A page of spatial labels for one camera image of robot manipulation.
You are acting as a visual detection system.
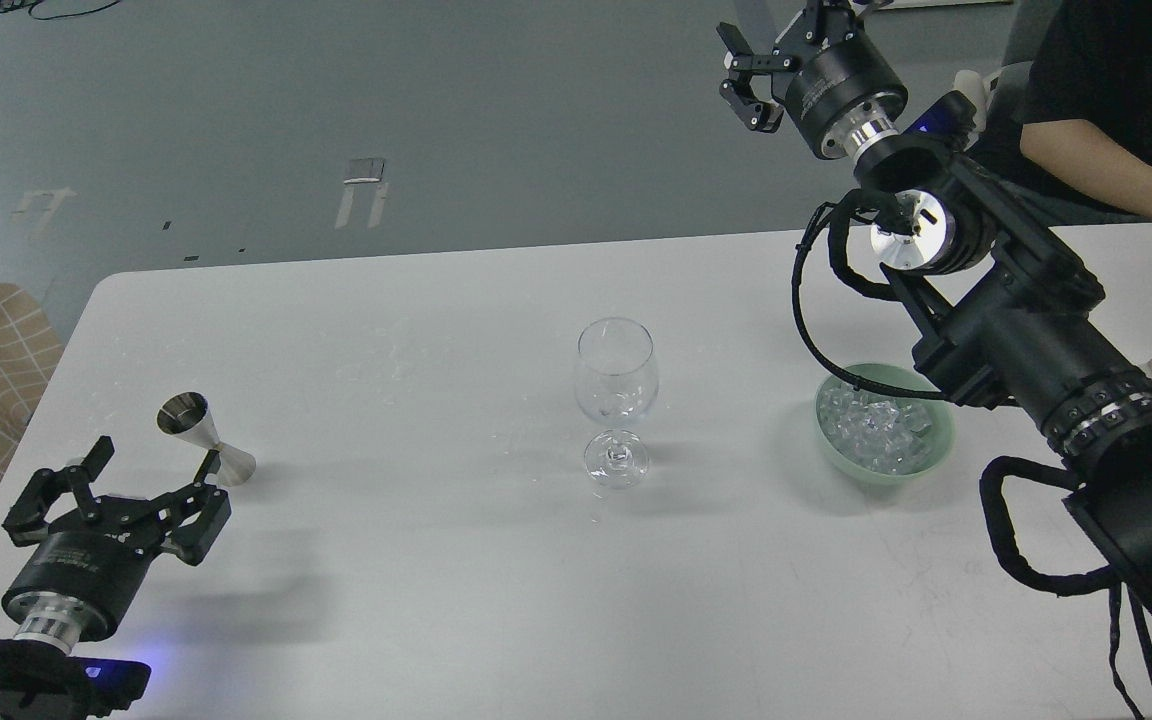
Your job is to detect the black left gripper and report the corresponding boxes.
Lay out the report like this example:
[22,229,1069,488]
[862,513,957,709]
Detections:
[3,435,230,653]

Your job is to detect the steel cocktail jigger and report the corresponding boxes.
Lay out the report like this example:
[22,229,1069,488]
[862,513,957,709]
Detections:
[156,391,257,487]

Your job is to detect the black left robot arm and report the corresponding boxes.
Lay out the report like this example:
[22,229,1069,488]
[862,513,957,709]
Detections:
[0,435,230,719]

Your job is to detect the black floor cable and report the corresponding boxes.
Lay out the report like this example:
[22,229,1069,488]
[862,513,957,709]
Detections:
[0,0,126,41]

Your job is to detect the green bowl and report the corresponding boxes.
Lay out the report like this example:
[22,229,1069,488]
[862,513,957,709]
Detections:
[814,362,956,487]

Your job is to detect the clear ice cubes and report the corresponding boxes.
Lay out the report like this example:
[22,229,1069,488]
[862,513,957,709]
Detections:
[820,380,937,475]

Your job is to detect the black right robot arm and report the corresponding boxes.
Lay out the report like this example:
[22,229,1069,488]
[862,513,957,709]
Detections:
[717,1,1152,687]

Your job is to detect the seated person in black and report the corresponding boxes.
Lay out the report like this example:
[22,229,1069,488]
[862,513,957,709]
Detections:
[970,1,1152,225]

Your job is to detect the clear wine glass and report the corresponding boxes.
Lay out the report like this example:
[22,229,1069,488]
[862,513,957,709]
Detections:
[573,316,659,488]

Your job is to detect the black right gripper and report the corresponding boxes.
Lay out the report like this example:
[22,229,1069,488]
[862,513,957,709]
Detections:
[717,1,908,160]

